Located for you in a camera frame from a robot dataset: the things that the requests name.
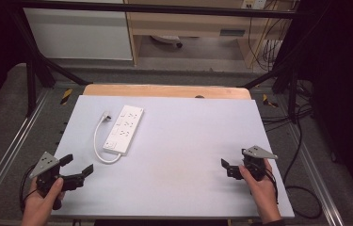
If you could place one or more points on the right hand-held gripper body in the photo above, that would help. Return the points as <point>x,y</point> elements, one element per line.
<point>255,160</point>

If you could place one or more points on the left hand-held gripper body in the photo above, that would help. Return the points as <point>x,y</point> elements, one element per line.
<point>46,166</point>

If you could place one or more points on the person's right hand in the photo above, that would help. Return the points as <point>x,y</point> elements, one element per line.
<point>262,191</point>

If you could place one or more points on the person's left hand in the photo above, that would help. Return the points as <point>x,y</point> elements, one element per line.
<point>40,205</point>

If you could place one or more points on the white power strip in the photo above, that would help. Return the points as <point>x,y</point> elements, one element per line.
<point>124,129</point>

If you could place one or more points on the white plug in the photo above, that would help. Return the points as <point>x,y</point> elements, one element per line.
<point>106,116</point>

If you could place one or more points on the yellow black tape marker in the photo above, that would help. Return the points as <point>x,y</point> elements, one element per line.
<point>66,96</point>
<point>269,101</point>

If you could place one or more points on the wooden table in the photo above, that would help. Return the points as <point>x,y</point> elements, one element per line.
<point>164,91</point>

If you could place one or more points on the white cabinet panel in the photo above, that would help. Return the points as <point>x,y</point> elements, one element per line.
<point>77,34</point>

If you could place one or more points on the chair base with caster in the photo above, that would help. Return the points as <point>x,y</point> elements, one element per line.
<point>168,40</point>

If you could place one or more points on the light wooden desk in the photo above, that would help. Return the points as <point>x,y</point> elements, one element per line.
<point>189,26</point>

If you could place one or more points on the aluminium floor rail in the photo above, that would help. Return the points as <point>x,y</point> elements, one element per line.
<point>317,175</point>
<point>6,150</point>

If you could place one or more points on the white wall socket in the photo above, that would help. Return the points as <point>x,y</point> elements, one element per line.
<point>253,3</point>

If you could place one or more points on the black metal frame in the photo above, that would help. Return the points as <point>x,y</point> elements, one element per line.
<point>152,8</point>

